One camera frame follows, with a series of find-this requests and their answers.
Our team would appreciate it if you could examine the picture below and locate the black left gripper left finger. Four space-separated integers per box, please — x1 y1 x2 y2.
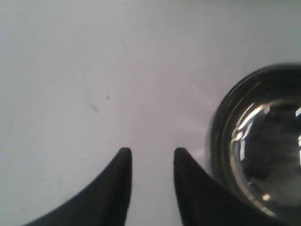
29 147 132 226

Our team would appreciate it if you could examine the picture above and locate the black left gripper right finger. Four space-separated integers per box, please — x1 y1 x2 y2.
174 147 291 226

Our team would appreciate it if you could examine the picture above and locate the stainless steel bowl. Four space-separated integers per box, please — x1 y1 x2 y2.
209 63 301 226

